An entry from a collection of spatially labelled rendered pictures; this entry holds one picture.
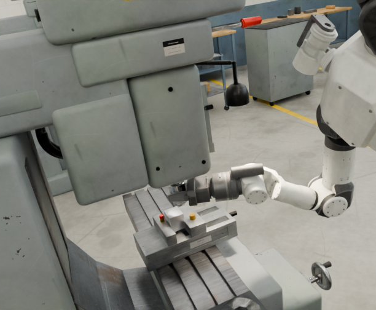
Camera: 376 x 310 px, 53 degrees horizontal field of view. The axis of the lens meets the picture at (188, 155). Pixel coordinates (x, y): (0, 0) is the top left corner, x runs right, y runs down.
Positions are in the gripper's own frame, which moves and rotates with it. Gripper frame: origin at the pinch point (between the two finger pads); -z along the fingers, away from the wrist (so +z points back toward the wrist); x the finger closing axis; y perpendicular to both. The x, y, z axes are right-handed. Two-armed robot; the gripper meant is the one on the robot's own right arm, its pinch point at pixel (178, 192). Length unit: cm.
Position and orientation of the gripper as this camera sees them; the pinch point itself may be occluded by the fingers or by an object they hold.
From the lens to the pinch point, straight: 116.7
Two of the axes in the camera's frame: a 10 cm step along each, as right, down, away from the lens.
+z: 9.9, -1.4, -0.7
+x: 0.0, 4.1, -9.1
